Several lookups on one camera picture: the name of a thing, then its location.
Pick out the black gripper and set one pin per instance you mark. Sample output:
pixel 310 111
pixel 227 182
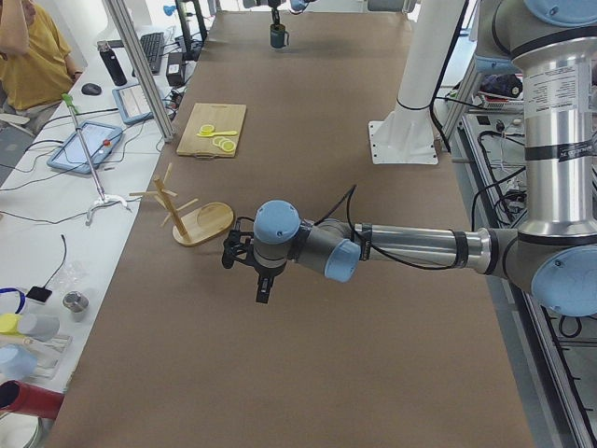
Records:
pixel 266 272
pixel 275 11

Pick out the dark blue ribbed mug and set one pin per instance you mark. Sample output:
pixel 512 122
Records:
pixel 279 37

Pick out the wooden cup storage rack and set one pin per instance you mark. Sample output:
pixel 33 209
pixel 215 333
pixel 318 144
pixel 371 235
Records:
pixel 191 224

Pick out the small metal cup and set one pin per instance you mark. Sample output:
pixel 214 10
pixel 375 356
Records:
pixel 77 304

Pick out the grey cup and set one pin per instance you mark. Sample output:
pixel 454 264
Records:
pixel 40 327

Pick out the yellow cup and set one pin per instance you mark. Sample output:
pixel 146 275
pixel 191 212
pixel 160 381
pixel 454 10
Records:
pixel 9 324

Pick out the light blue cup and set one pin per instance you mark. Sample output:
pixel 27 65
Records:
pixel 17 362

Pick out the black power adapter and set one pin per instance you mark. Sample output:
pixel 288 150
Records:
pixel 176 69

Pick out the wooden cutting board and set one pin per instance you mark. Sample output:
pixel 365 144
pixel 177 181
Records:
pixel 225 117

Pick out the yellow plastic knife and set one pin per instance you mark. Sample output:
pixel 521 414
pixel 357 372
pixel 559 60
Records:
pixel 214 134

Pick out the black keyboard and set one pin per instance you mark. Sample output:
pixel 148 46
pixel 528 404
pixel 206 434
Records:
pixel 152 45

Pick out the lemon slice top of pair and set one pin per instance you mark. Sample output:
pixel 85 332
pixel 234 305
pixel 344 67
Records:
pixel 206 129

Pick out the blue teach pendant far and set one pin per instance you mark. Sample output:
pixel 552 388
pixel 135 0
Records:
pixel 132 104

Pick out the black water bottle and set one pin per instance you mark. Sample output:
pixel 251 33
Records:
pixel 111 63

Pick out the computer mouse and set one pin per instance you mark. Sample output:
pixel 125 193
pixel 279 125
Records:
pixel 91 89

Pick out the metal grabber stick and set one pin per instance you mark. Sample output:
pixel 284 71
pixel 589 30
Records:
pixel 104 199

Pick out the person in yellow shirt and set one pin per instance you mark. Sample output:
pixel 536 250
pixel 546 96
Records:
pixel 36 63

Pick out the red cylinder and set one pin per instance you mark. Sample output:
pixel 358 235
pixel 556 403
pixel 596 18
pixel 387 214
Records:
pixel 23 398

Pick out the aluminium frame post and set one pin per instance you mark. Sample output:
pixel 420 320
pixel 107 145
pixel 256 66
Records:
pixel 123 22

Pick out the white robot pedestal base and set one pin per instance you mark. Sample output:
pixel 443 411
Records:
pixel 406 135

